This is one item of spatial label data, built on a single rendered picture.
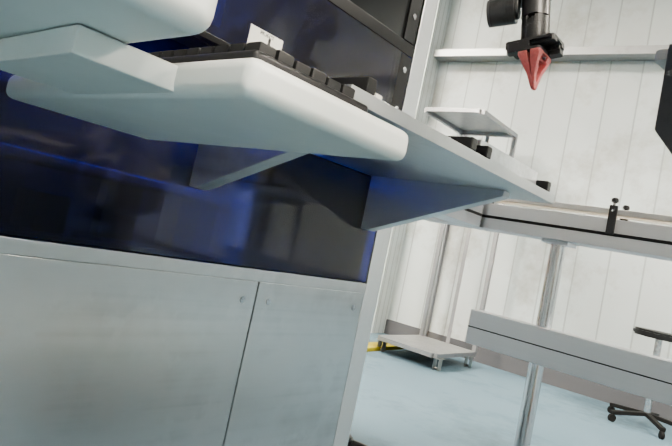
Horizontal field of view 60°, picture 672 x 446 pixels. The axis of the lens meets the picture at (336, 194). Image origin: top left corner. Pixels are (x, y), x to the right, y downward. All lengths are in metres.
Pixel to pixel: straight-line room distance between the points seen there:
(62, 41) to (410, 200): 0.99
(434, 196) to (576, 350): 0.91
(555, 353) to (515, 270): 2.65
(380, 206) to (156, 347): 0.60
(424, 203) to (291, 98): 0.90
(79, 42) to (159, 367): 0.75
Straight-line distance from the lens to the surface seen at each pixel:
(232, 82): 0.42
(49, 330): 0.98
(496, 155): 1.10
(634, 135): 4.67
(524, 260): 4.66
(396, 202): 1.35
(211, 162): 1.01
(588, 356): 2.03
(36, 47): 0.50
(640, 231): 1.99
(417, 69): 1.55
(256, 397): 1.28
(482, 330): 2.16
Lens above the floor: 0.69
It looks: 4 degrees up
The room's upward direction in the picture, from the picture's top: 12 degrees clockwise
